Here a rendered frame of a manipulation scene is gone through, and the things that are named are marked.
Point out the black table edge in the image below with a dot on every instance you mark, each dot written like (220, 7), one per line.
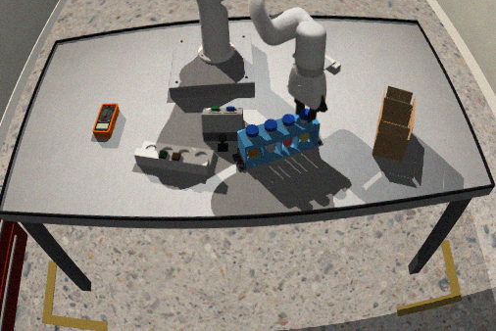
(246, 216)

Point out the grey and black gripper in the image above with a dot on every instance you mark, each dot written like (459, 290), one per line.
(308, 91)

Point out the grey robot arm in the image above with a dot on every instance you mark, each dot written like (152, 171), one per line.
(310, 36)

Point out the blue tube rack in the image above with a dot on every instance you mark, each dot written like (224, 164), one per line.
(264, 139)

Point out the orange handheld multimeter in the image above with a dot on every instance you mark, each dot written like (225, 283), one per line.
(106, 120)

